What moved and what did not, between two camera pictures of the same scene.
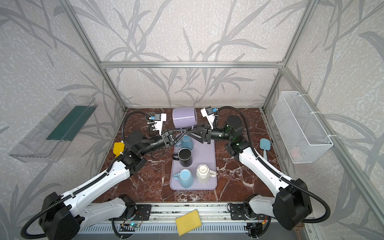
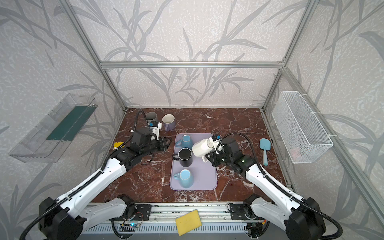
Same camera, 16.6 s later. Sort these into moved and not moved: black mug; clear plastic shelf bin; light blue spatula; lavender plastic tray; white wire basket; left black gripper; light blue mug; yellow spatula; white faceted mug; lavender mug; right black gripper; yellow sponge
Moved: right black gripper; left black gripper; lavender mug; white faceted mug
Not moved: white wire basket; yellow sponge; light blue mug; black mug; light blue spatula; yellow spatula; lavender plastic tray; clear plastic shelf bin
